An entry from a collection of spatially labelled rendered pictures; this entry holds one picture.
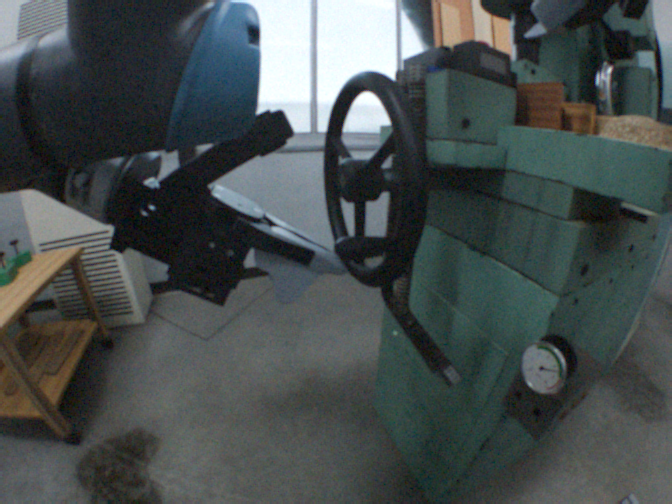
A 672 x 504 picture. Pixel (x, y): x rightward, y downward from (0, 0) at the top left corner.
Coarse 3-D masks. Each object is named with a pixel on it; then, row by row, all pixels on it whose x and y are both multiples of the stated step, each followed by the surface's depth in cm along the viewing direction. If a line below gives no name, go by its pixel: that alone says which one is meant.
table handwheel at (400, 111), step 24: (360, 72) 30; (336, 96) 38; (384, 96) 25; (336, 120) 41; (408, 120) 24; (336, 144) 43; (384, 144) 28; (408, 144) 24; (336, 168) 48; (360, 168) 35; (384, 168) 37; (408, 168) 24; (432, 168) 40; (456, 168) 41; (336, 192) 49; (360, 192) 35; (408, 192) 25; (336, 216) 48; (360, 216) 39; (408, 216) 26; (336, 240) 47; (408, 240) 27; (360, 264) 40; (384, 264) 31; (408, 264) 29
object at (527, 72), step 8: (512, 64) 37; (520, 64) 36; (528, 64) 35; (536, 64) 35; (520, 72) 36; (528, 72) 35; (536, 72) 36; (544, 72) 36; (520, 80) 37; (528, 80) 36; (536, 80) 36; (544, 80) 37; (552, 80) 37; (560, 80) 38
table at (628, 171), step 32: (384, 128) 63; (512, 128) 31; (448, 160) 31; (480, 160) 31; (512, 160) 32; (544, 160) 27; (576, 160) 23; (608, 160) 19; (640, 160) 16; (608, 192) 20; (640, 192) 17
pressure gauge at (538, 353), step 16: (544, 336) 26; (560, 336) 24; (528, 352) 26; (544, 352) 24; (560, 352) 22; (528, 368) 26; (544, 368) 24; (560, 368) 22; (528, 384) 25; (544, 384) 23; (560, 384) 21
